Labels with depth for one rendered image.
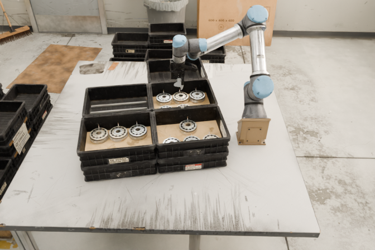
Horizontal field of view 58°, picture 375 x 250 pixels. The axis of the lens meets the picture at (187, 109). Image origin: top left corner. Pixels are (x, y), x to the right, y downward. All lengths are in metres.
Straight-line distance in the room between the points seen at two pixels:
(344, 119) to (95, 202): 2.68
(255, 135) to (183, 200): 0.61
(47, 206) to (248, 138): 1.17
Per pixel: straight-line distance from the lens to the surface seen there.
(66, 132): 2.28
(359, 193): 3.05
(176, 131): 1.97
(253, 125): 2.01
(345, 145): 3.43
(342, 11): 5.32
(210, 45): 2.05
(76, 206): 1.85
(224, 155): 1.88
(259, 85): 1.88
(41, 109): 3.12
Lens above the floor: 2.13
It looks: 38 degrees down
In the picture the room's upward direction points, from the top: 1 degrees clockwise
